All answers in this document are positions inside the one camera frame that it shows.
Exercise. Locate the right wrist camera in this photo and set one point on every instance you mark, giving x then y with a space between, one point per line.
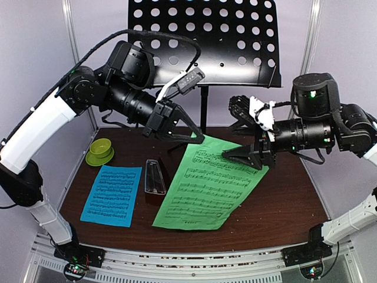
250 112

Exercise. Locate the black music stand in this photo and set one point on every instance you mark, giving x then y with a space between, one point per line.
238 40

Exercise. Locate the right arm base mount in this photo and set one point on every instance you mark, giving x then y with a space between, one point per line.
309 258

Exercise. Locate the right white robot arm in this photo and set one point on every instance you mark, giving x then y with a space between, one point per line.
313 119

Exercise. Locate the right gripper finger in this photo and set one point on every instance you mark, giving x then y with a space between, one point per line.
241 151
249 161

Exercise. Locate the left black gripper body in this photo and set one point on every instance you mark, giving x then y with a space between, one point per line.
158 118

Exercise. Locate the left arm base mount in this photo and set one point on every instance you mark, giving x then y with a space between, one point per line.
78 266

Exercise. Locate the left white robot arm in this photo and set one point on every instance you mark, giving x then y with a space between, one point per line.
119 85

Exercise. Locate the right aluminium corner post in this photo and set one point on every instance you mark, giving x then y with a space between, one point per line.
311 37

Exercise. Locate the blue sheet music page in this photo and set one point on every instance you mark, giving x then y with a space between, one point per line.
112 197

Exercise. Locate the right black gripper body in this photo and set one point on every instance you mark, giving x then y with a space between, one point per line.
261 140

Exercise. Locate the aluminium corner post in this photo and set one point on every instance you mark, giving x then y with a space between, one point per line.
69 23
311 37

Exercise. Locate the left aluminium corner post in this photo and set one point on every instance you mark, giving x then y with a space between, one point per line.
69 23

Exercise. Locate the aluminium front rail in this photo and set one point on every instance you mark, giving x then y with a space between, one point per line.
259 265

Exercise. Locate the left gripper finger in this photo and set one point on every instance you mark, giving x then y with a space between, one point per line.
194 138
185 118

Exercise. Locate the green bowl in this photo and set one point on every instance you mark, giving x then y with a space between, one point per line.
101 148

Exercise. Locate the green saucer plate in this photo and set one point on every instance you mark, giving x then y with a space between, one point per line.
95 161

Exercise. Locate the brown wooden metronome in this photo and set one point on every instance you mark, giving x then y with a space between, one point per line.
157 181

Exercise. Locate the green sheet music page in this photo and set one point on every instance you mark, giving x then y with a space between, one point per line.
206 188

